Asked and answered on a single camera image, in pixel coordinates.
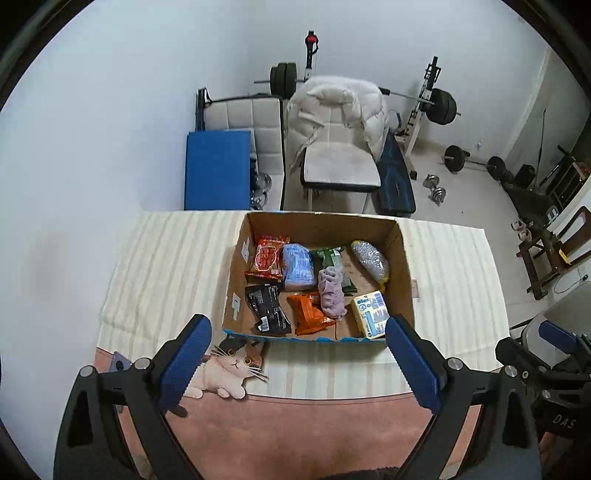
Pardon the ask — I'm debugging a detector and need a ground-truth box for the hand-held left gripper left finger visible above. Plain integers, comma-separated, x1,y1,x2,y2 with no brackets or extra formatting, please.
54,314,213,480

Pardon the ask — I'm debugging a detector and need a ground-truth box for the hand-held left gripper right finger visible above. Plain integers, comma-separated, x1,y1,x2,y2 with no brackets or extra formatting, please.
385,315,541,480

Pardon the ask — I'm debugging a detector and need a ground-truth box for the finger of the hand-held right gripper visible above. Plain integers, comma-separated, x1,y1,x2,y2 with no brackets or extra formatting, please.
538,320,580,356

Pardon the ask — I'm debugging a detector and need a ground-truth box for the yellow blue carton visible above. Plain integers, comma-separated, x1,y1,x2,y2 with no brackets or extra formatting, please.
351,291,389,340

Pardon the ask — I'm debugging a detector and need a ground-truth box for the cardboard box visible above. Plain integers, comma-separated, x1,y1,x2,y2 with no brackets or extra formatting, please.
222,210,419,344

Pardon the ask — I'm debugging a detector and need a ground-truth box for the black snack packet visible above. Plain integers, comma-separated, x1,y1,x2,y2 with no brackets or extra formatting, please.
245,282,293,335

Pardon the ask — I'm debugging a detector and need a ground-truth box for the purple plush toy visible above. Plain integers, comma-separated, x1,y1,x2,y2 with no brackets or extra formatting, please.
318,267,348,322

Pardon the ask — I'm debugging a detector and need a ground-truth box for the yellow and silver snack packet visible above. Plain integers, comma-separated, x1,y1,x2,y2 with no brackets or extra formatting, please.
350,240,390,283

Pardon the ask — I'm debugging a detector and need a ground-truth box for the orange snack packet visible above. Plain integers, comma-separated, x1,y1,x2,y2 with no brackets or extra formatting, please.
286,293,337,336

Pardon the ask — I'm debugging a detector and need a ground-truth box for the red snack packet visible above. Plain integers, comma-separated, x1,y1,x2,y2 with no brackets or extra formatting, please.
245,235,291,281

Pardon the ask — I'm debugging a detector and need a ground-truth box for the green snack packet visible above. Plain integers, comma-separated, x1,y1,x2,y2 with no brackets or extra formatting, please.
310,247,358,296

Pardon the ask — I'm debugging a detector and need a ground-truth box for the light blue tissue pack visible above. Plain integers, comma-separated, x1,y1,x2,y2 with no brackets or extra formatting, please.
281,243,315,291

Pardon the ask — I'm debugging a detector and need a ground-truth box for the grey padded chair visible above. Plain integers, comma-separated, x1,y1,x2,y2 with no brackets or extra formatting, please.
510,309,587,367

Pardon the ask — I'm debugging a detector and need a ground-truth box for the blue smartphone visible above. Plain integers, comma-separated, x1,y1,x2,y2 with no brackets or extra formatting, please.
108,352,134,374

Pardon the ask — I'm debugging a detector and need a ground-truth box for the dark wooden chair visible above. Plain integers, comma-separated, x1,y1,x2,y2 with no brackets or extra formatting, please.
515,203,591,301

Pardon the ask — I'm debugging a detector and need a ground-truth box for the dark fleece clothing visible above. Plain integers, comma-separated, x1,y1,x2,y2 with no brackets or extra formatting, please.
318,466,402,480

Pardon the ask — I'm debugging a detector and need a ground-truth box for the black weight bench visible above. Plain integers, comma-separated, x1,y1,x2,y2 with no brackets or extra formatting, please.
374,131,416,217

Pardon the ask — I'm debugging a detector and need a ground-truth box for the blue folded mat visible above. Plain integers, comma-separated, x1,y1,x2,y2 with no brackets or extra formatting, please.
185,130,252,212

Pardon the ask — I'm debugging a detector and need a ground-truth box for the short barbell with black plates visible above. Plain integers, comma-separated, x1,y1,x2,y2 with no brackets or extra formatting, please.
442,145,507,179

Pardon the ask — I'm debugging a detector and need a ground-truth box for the white upholstered chair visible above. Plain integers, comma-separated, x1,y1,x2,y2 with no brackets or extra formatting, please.
284,76,382,212

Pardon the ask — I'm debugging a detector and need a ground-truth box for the white tufted chair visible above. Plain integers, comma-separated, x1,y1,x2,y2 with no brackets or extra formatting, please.
203,97,286,212

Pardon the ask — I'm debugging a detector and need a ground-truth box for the long barbell with black plates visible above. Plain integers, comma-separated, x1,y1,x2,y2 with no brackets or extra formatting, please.
254,62,462,126

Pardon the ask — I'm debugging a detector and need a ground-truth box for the white padded jacket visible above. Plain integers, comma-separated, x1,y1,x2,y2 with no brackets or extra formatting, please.
284,76,391,174

